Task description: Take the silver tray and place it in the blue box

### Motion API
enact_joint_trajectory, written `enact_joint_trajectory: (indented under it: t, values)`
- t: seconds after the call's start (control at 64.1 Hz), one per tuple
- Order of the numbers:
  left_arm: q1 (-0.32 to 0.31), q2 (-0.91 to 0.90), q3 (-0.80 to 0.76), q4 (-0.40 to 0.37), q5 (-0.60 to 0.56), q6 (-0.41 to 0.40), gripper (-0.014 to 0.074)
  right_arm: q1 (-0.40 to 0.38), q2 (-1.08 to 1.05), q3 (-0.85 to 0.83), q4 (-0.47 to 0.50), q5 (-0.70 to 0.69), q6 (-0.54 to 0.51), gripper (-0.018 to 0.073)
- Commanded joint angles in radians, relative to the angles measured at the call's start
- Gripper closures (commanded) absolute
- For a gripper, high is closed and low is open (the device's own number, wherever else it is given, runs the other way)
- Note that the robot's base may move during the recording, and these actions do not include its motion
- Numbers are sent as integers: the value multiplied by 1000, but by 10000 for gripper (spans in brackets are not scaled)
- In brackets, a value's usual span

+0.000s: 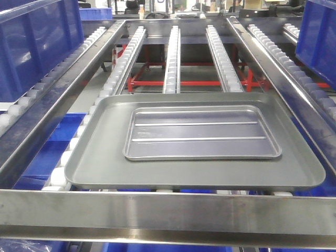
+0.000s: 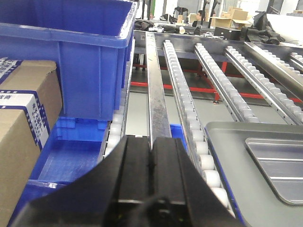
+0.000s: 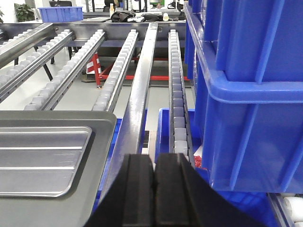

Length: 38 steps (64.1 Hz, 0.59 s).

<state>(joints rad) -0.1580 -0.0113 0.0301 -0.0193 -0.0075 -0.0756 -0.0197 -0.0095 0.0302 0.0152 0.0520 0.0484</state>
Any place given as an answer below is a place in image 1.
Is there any steel roller rack frame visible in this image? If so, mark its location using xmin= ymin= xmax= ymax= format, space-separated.
xmin=1 ymin=16 xmax=335 ymax=249

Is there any blue bin lower left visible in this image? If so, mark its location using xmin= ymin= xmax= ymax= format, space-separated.
xmin=13 ymin=112 xmax=85 ymax=190

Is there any blue bin bottom front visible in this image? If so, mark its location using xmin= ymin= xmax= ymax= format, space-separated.
xmin=101 ymin=243 xmax=233 ymax=252

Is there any small ribbed silver tray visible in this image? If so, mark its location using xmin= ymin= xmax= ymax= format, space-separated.
xmin=123 ymin=105 xmax=282 ymax=161

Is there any blue plastic box right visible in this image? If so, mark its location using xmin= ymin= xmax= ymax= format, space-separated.
xmin=296 ymin=0 xmax=335 ymax=88

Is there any blue plastic box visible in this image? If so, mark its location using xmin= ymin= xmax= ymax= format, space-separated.
xmin=1 ymin=1 xmax=83 ymax=102
xmin=296 ymin=0 xmax=335 ymax=88

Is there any blue bin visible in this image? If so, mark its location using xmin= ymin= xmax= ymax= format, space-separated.
xmin=101 ymin=243 xmax=233 ymax=252
xmin=13 ymin=112 xmax=85 ymax=190

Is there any far left roller track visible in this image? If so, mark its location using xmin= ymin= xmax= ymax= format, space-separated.
xmin=1 ymin=26 xmax=107 ymax=135

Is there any small blue crate background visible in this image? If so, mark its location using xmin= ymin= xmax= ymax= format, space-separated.
xmin=79 ymin=8 xmax=112 ymax=20

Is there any white roller track centre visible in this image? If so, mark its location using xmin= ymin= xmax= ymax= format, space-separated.
xmin=162 ymin=26 xmax=181 ymax=94

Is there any red metal cart frame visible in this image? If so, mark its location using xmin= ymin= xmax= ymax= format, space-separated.
xmin=113 ymin=44 xmax=331 ymax=93

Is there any white roller track right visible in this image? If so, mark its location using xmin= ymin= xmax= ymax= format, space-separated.
xmin=206 ymin=25 xmax=244 ymax=92

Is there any large grey metal tray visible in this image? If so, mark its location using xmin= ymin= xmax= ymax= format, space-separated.
xmin=65 ymin=93 xmax=326 ymax=191

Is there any white roller track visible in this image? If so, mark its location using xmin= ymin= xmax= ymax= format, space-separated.
xmin=206 ymin=25 xmax=244 ymax=92
xmin=162 ymin=26 xmax=181 ymax=94
xmin=41 ymin=26 xmax=146 ymax=191

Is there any white roller track left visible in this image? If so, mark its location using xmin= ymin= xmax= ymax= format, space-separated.
xmin=41 ymin=26 xmax=146 ymax=191

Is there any blue plastic box left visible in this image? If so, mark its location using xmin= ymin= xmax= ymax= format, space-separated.
xmin=1 ymin=1 xmax=83 ymax=102

